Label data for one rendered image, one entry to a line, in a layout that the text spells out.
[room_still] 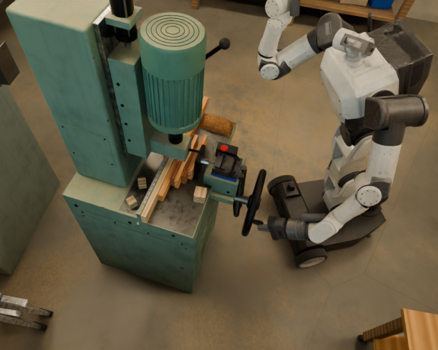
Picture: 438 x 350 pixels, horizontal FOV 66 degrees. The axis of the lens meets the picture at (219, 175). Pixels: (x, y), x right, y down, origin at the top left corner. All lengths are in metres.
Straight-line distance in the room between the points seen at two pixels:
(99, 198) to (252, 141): 1.53
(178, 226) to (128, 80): 0.53
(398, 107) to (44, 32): 1.00
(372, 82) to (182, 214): 0.78
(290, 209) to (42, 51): 1.62
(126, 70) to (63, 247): 1.51
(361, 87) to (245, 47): 2.46
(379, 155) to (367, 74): 0.27
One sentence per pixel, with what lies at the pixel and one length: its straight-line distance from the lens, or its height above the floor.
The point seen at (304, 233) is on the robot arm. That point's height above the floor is 0.82.
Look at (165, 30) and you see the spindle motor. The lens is 0.95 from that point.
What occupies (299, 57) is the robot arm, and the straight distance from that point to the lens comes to 1.47.
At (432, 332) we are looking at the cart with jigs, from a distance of 1.84.
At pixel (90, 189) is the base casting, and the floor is 0.80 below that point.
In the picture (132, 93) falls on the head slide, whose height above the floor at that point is 1.31.
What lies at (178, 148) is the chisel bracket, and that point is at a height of 1.07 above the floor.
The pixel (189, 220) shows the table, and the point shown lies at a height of 0.90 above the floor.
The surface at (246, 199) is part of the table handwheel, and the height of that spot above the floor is 0.83.
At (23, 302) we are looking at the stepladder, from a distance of 1.96.
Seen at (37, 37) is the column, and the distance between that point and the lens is 1.05.
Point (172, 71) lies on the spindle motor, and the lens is 0.92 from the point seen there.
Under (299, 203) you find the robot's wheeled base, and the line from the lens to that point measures 2.23.
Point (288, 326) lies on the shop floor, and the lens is 2.14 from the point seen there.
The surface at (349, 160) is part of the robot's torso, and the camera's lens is 1.64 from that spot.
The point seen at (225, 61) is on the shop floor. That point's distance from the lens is 3.36.
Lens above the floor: 2.02
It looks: 55 degrees down
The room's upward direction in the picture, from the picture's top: 9 degrees clockwise
